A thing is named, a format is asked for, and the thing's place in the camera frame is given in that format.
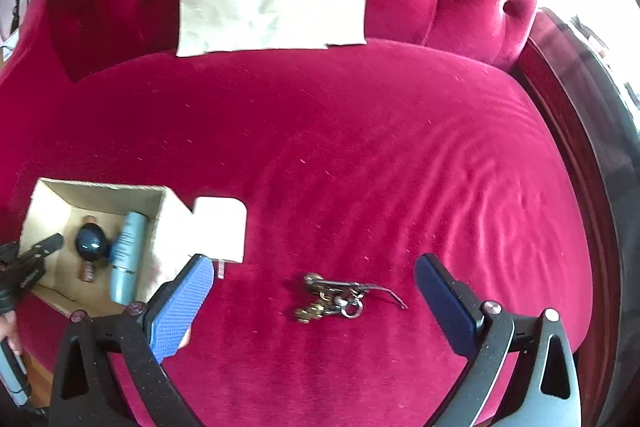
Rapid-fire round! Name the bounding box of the cardboard box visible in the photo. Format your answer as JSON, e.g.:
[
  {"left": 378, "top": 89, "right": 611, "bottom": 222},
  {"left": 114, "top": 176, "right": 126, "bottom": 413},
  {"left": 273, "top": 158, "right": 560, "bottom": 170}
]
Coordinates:
[{"left": 20, "top": 178, "right": 193, "bottom": 317}]

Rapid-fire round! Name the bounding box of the dark blue round ball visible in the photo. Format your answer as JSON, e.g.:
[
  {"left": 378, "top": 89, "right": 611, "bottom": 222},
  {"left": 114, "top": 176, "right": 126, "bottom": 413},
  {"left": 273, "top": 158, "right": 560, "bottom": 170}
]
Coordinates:
[{"left": 75, "top": 223, "right": 111, "bottom": 262}]

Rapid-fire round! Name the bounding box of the metal keychain bunch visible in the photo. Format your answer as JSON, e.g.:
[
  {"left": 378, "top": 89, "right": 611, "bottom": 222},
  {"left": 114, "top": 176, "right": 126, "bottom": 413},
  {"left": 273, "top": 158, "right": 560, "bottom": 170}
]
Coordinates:
[{"left": 294, "top": 273, "right": 408, "bottom": 324}]

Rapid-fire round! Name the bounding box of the brown lipstick tube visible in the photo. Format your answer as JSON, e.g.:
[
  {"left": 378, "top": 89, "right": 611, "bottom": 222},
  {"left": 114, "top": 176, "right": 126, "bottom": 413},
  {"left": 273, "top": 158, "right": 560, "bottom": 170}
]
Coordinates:
[{"left": 79, "top": 216, "right": 96, "bottom": 283}]

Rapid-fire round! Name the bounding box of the light blue cosmetic tube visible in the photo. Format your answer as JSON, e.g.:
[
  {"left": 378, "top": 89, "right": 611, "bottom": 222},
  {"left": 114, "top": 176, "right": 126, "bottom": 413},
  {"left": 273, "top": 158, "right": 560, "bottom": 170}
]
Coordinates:
[{"left": 110, "top": 211, "right": 146, "bottom": 306}]

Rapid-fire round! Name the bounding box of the person's left hand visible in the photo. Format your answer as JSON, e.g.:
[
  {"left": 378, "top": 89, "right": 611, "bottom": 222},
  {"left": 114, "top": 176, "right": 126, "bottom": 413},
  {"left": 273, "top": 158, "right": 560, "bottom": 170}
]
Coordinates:
[{"left": 0, "top": 311, "right": 23, "bottom": 355}]

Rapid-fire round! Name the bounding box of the white power adapter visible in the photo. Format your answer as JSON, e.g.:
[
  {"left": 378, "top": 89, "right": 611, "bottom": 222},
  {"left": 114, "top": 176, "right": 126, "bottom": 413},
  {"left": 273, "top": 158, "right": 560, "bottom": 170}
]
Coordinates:
[{"left": 193, "top": 196, "right": 247, "bottom": 280}]

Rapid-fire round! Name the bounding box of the red velvet sofa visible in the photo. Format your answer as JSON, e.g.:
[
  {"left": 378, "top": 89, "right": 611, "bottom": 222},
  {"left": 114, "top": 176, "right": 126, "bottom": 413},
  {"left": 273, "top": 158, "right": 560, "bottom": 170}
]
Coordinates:
[{"left": 1, "top": 0, "right": 617, "bottom": 426}]

